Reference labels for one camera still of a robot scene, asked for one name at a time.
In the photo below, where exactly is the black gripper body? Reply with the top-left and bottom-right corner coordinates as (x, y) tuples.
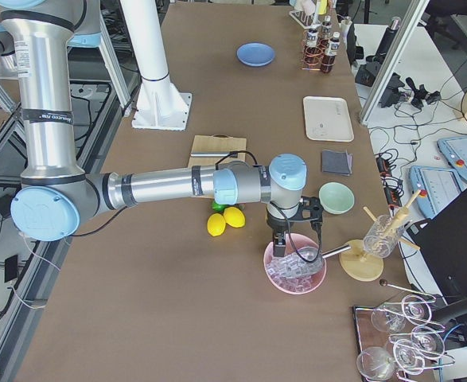
(266, 196), (322, 239)

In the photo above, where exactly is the blue plate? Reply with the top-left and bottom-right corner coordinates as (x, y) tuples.
(236, 42), (275, 67)

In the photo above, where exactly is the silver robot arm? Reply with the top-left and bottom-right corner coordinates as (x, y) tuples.
(0, 1), (323, 257)

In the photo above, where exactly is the green bowl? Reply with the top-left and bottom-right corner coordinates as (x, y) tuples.
(318, 182), (355, 215)

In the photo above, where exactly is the pink ice bowl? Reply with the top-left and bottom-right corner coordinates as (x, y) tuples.
(263, 238), (327, 294)

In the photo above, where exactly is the metal ice scoop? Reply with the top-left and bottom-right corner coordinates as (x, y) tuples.
(294, 244), (351, 276)

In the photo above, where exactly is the yellow lemon far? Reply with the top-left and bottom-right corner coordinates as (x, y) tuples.
(223, 206), (246, 228)

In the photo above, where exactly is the yellow lemon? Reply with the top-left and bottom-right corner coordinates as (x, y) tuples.
(223, 206), (246, 228)
(207, 213), (226, 237)

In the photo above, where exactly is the grey folded cloth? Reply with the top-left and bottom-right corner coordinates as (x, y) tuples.
(321, 150), (353, 176)

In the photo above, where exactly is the yellow lemon near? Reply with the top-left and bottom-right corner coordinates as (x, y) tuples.
(207, 213), (226, 237)

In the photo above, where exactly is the wooden cup tree stand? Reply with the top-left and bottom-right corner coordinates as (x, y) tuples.
(340, 189), (422, 282)

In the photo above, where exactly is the green lime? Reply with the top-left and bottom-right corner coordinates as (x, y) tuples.
(211, 201), (228, 213)

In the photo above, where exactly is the clear glass mug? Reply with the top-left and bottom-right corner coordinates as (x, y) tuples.
(363, 215), (405, 258)

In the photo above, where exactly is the cream rabbit tray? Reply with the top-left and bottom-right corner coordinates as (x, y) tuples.
(303, 95), (354, 142)

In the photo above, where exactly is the wooden cutting board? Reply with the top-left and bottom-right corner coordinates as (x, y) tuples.
(188, 135), (247, 167)

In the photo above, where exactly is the teach pendant near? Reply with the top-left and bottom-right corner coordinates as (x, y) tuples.
(409, 166), (465, 218)

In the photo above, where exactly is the wine glass rack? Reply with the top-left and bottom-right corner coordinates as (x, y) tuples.
(352, 292), (455, 381)

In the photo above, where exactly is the dark tea bottle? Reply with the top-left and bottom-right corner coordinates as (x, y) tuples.
(320, 15), (332, 46)
(320, 32), (341, 73)
(303, 25), (319, 65)

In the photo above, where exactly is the copper wire bottle rack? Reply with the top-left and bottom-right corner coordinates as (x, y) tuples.
(301, 28), (340, 73)

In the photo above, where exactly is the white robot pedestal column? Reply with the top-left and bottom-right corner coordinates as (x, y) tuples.
(121, 0), (192, 131)

